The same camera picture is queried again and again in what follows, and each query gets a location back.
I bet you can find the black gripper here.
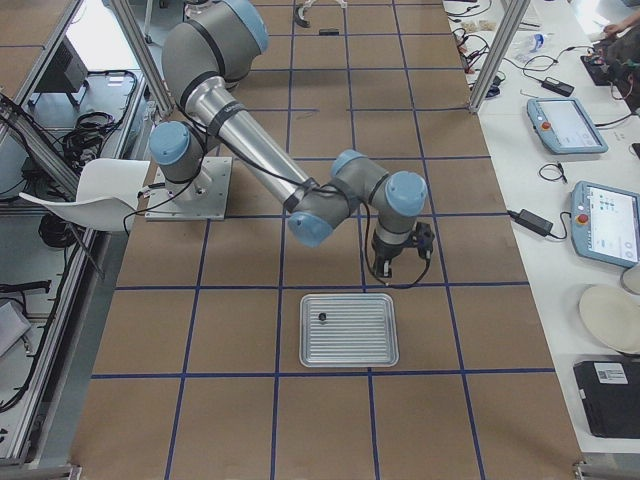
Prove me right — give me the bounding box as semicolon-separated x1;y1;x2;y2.
372;233;417;277

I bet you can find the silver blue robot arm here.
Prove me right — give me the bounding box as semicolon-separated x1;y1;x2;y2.
149;1;434;279

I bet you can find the ribbed silver metal tray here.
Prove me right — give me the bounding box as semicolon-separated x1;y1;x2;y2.
299;293;400;368

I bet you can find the black power adapter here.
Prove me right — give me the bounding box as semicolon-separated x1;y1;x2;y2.
507;209;553;237

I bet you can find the blue teach pendant near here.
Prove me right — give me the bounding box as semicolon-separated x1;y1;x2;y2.
571;181;639;268

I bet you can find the blue teach pendant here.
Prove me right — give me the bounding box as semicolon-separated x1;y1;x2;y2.
571;181;639;268
526;97;608;155

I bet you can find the blue teach pendant far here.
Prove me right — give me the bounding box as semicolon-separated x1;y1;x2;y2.
526;97;608;155

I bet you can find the white round plate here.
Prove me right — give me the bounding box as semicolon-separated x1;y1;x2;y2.
579;285;639;355

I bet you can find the black laptop box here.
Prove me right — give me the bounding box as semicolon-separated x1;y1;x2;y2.
573;361;639;439

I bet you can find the white plastic chair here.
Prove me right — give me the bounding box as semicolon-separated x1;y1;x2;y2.
19;158;150;232

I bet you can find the black camera cable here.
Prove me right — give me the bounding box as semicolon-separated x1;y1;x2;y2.
362;199;434;290

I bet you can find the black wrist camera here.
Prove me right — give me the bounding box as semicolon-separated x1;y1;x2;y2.
414;222;435;261

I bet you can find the white curved plastic bracket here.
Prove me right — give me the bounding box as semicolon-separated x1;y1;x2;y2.
303;0;348;9

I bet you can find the aluminium frame post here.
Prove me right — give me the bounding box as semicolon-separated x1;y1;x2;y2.
468;0;530;114

